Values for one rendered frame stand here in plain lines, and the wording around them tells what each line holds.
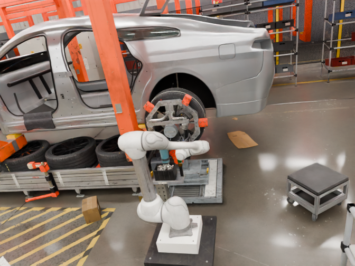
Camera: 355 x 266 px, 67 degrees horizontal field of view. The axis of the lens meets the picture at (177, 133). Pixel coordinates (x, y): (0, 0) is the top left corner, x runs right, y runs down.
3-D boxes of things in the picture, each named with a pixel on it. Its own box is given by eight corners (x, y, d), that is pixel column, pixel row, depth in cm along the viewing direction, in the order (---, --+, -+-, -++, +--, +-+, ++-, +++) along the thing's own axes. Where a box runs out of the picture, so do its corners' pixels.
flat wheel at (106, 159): (148, 143, 387) (145, 128, 377) (150, 165, 326) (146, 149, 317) (103, 152, 382) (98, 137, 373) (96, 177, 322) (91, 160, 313)
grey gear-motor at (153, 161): (174, 166, 353) (170, 143, 339) (169, 185, 316) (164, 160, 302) (161, 167, 357) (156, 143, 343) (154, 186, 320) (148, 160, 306)
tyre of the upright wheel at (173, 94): (196, 148, 320) (214, 97, 291) (194, 157, 299) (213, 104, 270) (143, 131, 322) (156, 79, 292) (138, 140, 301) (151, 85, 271)
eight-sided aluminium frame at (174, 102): (202, 144, 289) (195, 96, 267) (201, 148, 283) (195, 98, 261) (153, 148, 300) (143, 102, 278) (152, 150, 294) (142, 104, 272)
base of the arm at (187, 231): (198, 235, 197) (197, 229, 195) (168, 238, 199) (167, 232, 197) (197, 218, 214) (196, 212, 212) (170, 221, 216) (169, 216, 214)
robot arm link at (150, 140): (169, 133, 183) (150, 133, 187) (159, 127, 166) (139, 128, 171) (168, 151, 181) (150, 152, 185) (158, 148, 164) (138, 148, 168)
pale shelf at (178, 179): (185, 173, 271) (185, 171, 270) (183, 183, 256) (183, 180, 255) (145, 175, 280) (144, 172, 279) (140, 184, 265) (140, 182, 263)
